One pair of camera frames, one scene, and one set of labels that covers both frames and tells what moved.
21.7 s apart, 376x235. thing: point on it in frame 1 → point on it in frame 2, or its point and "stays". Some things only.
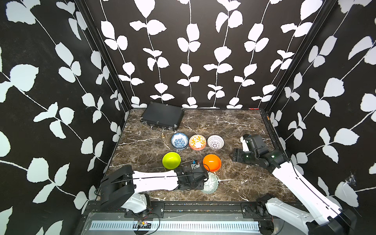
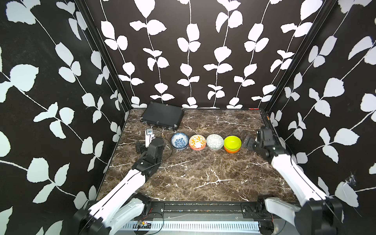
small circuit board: (144, 224) stays
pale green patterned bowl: (211, 185) → (215, 141)
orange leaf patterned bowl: (197, 142) stays
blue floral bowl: (179, 140) stays
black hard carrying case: (160, 116) stays
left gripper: (200, 185) → (141, 148)
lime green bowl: (171, 160) → (233, 143)
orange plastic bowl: (213, 161) → (230, 152)
